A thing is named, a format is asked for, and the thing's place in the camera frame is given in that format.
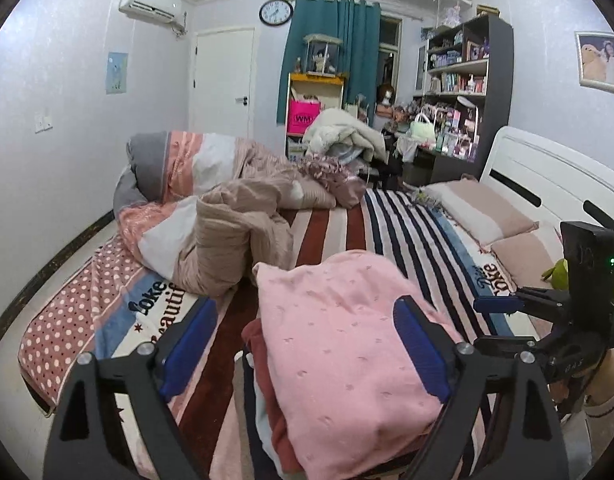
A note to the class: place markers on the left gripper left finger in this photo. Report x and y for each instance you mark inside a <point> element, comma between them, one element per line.
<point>87,440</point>

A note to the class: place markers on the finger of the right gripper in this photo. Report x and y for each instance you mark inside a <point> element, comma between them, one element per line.
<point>538,302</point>

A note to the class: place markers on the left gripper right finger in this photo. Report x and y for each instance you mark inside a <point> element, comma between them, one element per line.
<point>523,438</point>

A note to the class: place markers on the pink knit top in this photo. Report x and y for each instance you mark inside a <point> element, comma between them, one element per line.
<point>349,392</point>

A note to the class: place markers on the folded clothes stack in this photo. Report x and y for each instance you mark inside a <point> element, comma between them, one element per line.
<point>266,449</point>

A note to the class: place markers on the person's right hand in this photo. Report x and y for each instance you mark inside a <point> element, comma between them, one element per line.
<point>601,388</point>

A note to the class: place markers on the green plush toy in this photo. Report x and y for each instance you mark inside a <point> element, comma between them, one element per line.
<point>557,276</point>

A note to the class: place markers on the pink knitted near pillow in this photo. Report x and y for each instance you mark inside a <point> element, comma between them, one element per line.
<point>526,257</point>

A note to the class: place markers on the pink far pillow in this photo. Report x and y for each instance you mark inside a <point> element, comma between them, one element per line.
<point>482,213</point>

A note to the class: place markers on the white bed headboard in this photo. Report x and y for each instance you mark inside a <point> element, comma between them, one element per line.
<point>548,181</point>

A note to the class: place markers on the dark bookshelf desk unit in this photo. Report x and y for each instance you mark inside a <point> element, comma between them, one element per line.
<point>466,94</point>

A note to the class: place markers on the beige pink duvet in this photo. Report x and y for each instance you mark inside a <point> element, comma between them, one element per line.
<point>201,209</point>

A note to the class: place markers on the wig mannequin head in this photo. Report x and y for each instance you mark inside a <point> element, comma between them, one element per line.
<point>385,99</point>

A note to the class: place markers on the cream blanket pile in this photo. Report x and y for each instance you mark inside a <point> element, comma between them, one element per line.
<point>334,126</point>

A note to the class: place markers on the yellow white shelf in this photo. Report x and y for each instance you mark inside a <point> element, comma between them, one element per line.
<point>307,95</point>

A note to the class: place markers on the pink shopping bag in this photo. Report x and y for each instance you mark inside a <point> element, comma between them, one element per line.
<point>300,116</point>

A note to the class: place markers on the glass display case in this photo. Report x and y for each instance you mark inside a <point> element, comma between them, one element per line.
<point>321,58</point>

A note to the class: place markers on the teal curtain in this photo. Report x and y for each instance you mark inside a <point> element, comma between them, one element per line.
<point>356,25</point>

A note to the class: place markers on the white door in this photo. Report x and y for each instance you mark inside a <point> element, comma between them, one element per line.
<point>222,81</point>

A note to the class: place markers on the white air conditioner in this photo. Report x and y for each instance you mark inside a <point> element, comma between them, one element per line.
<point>168,12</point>

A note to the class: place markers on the framed wall photo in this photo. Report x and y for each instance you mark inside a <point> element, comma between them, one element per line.
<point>596,60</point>

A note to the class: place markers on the white wall switch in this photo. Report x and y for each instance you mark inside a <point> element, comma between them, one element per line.
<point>43,121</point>

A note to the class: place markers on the blue wall poster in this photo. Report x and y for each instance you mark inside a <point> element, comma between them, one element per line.
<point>116,73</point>

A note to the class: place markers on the round wall clock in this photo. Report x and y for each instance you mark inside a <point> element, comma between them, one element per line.
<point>275,13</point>

